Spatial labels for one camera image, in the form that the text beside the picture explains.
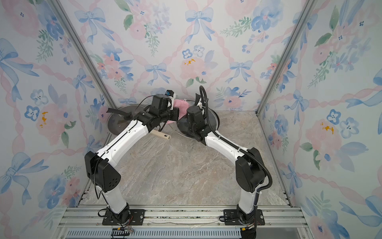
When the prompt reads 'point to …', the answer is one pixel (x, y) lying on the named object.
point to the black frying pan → (183, 126)
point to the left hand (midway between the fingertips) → (180, 110)
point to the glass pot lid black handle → (197, 97)
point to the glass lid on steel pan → (119, 119)
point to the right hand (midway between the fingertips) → (196, 104)
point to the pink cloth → (183, 105)
